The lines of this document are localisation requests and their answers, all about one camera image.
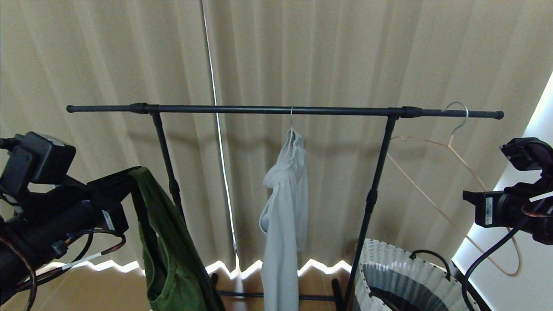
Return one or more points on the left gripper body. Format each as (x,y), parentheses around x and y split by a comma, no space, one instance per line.
(73,216)

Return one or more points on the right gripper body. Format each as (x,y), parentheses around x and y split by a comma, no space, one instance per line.
(518,207)

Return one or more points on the pink clothes hanger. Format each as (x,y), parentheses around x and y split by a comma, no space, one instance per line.
(432,198)
(291,121)

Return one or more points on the green garment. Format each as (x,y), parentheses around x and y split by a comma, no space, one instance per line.
(168,259)

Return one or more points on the pale grey shorts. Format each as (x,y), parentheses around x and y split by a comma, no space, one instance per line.
(281,242)

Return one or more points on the white laundry basket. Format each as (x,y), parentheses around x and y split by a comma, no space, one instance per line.
(406,276)

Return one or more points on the black clothes rack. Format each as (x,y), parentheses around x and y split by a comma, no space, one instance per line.
(259,109)

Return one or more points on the beige curtain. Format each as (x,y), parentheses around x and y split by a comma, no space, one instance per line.
(302,52)

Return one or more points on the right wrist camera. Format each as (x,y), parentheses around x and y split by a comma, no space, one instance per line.
(529,153)

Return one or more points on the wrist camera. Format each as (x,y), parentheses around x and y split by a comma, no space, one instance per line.
(529,153)
(43,155)

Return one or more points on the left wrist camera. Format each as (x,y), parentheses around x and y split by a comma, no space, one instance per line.
(43,155)

